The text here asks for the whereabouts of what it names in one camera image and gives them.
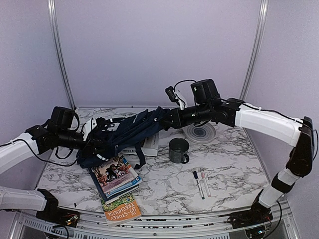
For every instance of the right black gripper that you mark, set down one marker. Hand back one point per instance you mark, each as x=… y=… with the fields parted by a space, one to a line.
x=178 y=119

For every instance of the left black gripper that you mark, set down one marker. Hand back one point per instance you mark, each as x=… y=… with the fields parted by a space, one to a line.
x=90 y=144

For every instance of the navy blue student backpack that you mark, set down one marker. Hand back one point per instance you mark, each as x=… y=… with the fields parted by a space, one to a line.
x=120 y=133

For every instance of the penguin young readers book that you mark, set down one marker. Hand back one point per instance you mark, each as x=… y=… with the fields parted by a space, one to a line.
x=113 y=177

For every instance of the dark blue hardcover notebook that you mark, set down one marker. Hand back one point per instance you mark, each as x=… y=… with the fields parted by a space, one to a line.
x=118 y=191

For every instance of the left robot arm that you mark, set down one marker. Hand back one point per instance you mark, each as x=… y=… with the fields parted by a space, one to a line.
x=55 y=132

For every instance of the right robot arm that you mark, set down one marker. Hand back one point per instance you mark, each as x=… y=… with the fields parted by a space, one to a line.
x=209 y=106

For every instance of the dark grey metal mug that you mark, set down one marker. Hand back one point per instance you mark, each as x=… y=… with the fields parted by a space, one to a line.
x=178 y=151

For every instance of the pink illustrated thin book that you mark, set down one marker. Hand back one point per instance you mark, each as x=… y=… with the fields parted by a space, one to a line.
x=114 y=173

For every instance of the grey swirl ceramic plate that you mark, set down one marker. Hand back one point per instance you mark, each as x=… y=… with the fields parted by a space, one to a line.
x=201 y=135

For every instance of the white afternoon tea book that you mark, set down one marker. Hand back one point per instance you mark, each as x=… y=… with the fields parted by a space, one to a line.
x=149 y=146

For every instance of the blue cap marker pen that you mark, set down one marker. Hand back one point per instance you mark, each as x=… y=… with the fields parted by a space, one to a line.
x=199 y=184

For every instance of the pink cap marker pen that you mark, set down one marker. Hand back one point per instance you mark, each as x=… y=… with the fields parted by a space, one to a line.
x=206 y=184

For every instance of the orange treehouse book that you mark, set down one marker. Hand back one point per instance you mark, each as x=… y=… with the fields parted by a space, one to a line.
x=121 y=210

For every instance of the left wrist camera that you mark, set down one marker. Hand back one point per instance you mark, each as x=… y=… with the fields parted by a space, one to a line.
x=90 y=125

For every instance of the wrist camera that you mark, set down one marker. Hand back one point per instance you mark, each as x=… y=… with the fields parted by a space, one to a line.
x=90 y=125
x=176 y=97

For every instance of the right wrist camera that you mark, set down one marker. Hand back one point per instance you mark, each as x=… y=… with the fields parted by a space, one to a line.
x=176 y=97

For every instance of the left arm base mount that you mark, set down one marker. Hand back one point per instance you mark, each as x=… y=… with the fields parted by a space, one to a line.
x=53 y=213

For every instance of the front aluminium rail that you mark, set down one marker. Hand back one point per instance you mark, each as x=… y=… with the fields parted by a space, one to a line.
x=218 y=225

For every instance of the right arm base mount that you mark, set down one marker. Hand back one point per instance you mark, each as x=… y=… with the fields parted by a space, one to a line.
x=255 y=215

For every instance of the right aluminium frame post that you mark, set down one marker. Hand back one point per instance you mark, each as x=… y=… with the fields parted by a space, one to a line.
x=259 y=33

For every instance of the aluminium frame post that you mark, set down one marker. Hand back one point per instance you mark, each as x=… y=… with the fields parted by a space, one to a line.
x=259 y=33
x=58 y=48

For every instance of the left aluminium frame post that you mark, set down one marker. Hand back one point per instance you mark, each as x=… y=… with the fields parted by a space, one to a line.
x=58 y=48

